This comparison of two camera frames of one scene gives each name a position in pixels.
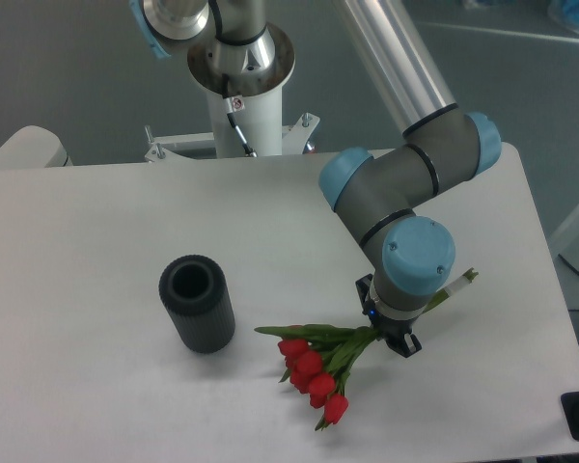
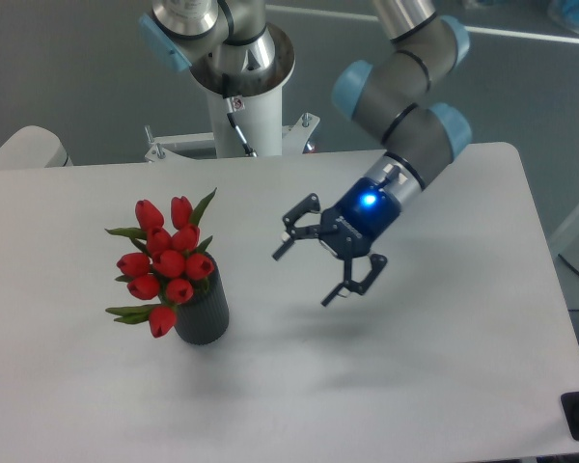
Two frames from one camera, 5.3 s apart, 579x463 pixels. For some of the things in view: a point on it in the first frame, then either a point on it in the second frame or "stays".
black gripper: (392, 331) → (347, 229)
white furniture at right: (577, 240) stays
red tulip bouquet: (317, 365) → (174, 263)
